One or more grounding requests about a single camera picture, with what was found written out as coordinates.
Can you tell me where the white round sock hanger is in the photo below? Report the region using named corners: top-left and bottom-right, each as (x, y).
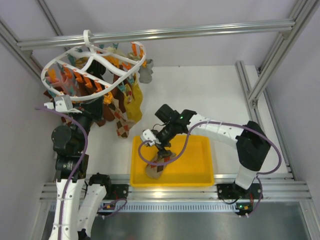
top-left (40, 30), bottom-right (147, 102)

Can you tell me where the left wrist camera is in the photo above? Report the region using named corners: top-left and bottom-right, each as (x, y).
top-left (54, 95), bottom-right (73, 113)

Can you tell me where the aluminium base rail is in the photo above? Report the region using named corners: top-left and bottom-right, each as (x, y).
top-left (39, 173), bottom-right (313, 203)

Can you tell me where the pink hanging sock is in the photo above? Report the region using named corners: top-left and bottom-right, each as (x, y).
top-left (45, 76), bottom-right (76, 96)

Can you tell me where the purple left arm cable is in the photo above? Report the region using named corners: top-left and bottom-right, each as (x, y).
top-left (34, 106), bottom-right (89, 240)

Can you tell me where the black striped hanging sock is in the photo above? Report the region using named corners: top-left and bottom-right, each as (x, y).
top-left (86, 60), bottom-right (107, 79)

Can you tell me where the mustard yellow sock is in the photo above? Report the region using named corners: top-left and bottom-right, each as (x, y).
top-left (124, 83), bottom-right (143, 123)

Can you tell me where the aluminium right frame post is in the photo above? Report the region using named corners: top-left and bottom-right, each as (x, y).
top-left (247, 0), bottom-right (320, 109)

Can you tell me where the brown hanging sock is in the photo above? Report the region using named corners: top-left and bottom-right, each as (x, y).
top-left (96, 104), bottom-right (115, 127)

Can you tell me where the teal clothes peg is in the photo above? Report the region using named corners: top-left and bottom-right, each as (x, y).
top-left (117, 82), bottom-right (126, 94)

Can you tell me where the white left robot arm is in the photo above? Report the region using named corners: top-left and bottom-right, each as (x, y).
top-left (49, 95), bottom-right (113, 240)

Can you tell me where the cream hanging sock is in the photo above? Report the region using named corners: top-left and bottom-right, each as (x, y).
top-left (104, 46), bottom-right (141, 62)

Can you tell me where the grey sock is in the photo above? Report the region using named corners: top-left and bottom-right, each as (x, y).
top-left (138, 59), bottom-right (154, 84)

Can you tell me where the aluminium top crossbar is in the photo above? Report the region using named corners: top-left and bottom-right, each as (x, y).
top-left (17, 18), bottom-right (296, 51)

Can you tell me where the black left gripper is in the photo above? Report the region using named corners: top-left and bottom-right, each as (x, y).
top-left (68, 95), bottom-right (104, 151)

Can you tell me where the argyle beige sock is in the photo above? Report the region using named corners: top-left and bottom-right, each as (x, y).
top-left (108, 98), bottom-right (135, 139)
top-left (145, 150), bottom-right (176, 179)

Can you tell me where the yellow plastic bin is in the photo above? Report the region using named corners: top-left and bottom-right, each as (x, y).
top-left (130, 135), bottom-right (215, 187)

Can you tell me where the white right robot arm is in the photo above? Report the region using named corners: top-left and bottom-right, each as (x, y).
top-left (155, 104), bottom-right (271, 200)

